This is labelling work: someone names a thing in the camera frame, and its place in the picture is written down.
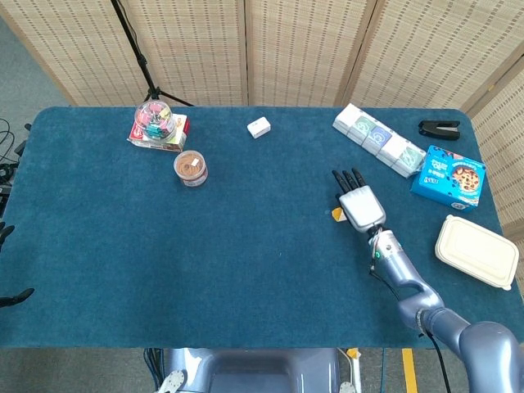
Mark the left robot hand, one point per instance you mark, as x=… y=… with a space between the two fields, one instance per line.
x=10 y=298

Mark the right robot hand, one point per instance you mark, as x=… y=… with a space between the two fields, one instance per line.
x=362 y=206

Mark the small yellow object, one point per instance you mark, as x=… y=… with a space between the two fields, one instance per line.
x=337 y=213

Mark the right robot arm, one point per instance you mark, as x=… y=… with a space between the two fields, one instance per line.
x=425 y=299

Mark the blue cookie box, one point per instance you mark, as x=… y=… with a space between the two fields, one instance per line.
x=448 y=178

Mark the white takeout container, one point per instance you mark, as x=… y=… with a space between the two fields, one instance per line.
x=477 y=250

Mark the small white box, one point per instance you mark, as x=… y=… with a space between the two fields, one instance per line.
x=258 y=127

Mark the flat red and white box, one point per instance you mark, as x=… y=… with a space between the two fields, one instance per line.
x=178 y=137

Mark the wrapped bundle of tissue packs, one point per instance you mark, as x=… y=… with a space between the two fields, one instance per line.
x=378 y=139

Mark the black stapler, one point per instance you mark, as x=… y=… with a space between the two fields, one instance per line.
x=440 y=128

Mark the blue velvet table mat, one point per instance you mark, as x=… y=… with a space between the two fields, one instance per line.
x=245 y=245

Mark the woven bamboo folding screen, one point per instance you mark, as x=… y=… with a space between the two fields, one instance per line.
x=311 y=49

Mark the amber jar of rubber bands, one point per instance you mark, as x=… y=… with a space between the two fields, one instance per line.
x=191 y=168

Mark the robot torso base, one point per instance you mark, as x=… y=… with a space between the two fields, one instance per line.
x=254 y=370

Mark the clear jar of binder clips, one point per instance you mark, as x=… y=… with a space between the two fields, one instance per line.
x=154 y=120

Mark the black tripod stand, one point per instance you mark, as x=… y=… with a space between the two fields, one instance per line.
x=141 y=61

